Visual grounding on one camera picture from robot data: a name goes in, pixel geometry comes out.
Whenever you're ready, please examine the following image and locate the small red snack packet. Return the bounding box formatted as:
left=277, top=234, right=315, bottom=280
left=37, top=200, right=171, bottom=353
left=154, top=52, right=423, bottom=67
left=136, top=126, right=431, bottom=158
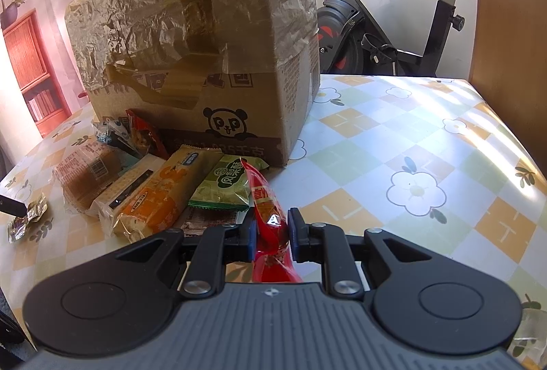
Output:
left=126, top=109, right=169, bottom=161

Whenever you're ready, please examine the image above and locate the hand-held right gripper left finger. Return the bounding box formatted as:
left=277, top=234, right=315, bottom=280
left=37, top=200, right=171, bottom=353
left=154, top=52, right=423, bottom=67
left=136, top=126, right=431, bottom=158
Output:
left=115, top=220, right=258, bottom=297

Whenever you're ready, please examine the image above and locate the brown bread packet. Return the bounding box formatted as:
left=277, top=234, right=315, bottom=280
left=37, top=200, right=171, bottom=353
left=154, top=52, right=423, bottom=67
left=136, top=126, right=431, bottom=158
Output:
left=52, top=139, right=146, bottom=217

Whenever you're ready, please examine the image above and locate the teal snack packet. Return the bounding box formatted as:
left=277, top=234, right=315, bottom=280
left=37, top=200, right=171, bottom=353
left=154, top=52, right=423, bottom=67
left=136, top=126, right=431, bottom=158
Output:
left=95, top=120, right=146, bottom=159

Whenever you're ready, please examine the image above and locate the dark snack packet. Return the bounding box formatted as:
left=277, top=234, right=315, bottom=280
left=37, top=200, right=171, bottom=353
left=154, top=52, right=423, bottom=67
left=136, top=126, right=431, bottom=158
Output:
left=179, top=208, right=253, bottom=232

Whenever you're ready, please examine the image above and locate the black exercise bike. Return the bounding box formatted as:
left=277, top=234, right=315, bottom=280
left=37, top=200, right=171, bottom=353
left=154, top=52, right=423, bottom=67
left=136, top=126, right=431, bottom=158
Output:
left=301, top=0, right=479, bottom=77

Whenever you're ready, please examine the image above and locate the silver foil candy wrapper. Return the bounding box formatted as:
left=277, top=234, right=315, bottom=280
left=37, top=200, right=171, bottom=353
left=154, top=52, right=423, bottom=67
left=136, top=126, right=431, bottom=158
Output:
left=6, top=193, right=49, bottom=245

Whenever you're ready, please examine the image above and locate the long red snack packet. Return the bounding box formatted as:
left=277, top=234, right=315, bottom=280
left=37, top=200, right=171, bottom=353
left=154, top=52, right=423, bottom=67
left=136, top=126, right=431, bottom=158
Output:
left=239, top=159, right=305, bottom=284

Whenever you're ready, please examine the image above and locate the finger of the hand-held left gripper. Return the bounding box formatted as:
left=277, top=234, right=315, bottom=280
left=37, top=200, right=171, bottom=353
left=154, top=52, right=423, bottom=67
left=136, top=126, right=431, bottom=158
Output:
left=0, top=194, right=27, bottom=217

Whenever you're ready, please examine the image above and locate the taped cardboard box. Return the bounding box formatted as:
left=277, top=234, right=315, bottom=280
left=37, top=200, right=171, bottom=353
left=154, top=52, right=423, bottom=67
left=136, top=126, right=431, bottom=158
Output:
left=64, top=0, right=321, bottom=168

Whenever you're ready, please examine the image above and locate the green snack packet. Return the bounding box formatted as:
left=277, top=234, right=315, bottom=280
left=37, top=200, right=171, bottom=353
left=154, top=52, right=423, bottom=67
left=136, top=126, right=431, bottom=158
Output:
left=188, top=154, right=270, bottom=212

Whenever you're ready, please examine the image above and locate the clear cracker packet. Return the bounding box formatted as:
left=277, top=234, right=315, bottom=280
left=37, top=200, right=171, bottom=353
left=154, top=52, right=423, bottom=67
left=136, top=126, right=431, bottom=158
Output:
left=92, top=152, right=169, bottom=222

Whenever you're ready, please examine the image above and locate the wooden board panel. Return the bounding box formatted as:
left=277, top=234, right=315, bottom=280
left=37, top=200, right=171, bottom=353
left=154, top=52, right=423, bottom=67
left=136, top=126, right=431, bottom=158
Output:
left=468, top=0, right=547, bottom=174

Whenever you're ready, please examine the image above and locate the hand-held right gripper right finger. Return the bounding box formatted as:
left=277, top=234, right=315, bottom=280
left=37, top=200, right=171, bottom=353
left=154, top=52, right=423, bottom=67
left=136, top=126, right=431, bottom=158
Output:
left=288, top=208, right=433, bottom=299

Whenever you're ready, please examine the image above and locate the orange snack packet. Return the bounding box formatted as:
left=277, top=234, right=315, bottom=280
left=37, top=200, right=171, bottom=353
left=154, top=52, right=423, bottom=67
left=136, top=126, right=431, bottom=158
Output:
left=113, top=145, right=225, bottom=243

